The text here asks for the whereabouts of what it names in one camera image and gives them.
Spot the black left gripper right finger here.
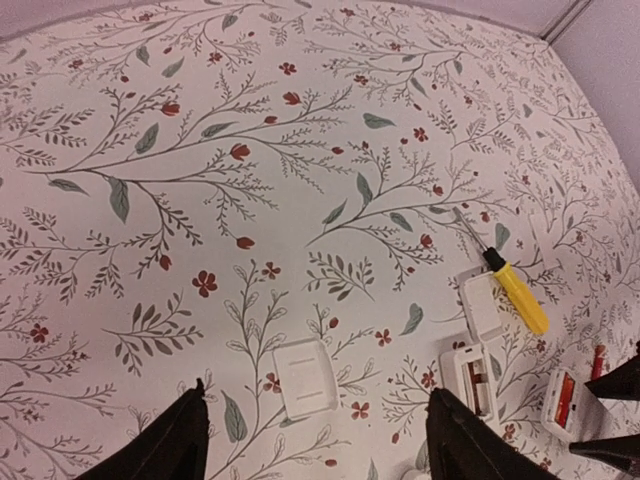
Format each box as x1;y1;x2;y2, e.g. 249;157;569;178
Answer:
426;388;555;480

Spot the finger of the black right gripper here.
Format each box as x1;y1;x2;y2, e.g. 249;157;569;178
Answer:
585;343;640;400
569;434;640;473

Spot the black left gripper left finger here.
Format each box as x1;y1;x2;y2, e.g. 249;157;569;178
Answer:
79;379;210;480

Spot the white remote control with batteries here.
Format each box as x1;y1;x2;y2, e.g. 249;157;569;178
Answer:
439;344;499;430

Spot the yellow handled screwdriver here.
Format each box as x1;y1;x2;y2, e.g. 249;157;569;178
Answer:
453;207;550;335

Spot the small white battery cover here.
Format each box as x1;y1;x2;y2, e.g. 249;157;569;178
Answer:
457;266;503;344

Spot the red loose battery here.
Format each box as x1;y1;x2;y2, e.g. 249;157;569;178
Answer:
591;345;606;380

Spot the floral patterned table mat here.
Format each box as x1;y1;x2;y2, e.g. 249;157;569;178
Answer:
1;1;639;479

